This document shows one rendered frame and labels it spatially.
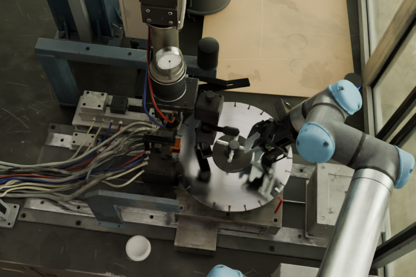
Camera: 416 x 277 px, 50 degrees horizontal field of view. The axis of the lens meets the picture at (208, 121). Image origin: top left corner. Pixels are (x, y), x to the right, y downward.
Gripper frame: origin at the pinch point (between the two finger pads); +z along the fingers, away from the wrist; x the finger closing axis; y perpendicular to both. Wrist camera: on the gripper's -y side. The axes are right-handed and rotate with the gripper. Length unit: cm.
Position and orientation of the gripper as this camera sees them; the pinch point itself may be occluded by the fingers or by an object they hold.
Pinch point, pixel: (248, 146)
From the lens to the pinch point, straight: 120.8
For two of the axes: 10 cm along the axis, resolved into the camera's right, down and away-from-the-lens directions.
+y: -3.2, 7.0, -6.4
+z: -5.6, 4.0, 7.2
